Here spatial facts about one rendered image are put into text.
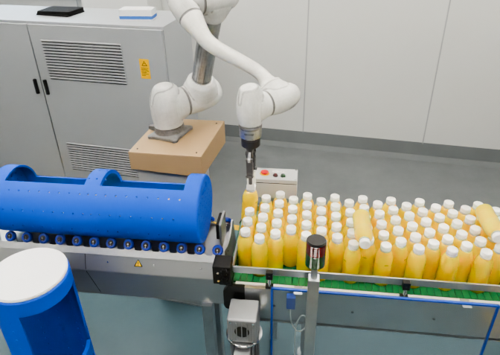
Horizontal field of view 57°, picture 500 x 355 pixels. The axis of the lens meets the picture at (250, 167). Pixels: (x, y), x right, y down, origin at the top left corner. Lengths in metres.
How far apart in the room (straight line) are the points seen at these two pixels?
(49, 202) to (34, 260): 0.23
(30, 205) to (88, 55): 1.83
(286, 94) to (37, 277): 1.13
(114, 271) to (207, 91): 0.98
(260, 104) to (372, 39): 2.70
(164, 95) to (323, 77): 2.37
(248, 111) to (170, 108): 0.73
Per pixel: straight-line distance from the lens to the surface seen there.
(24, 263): 1.93
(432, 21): 4.31
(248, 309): 1.80
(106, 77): 3.63
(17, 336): 1.92
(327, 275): 1.78
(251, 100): 1.70
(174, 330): 2.91
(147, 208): 1.82
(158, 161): 2.34
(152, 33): 3.35
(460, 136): 4.70
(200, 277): 1.96
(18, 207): 2.06
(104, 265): 2.08
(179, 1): 1.97
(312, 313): 1.68
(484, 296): 1.97
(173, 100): 2.35
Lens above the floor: 2.19
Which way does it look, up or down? 30 degrees down
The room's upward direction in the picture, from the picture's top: 1 degrees counter-clockwise
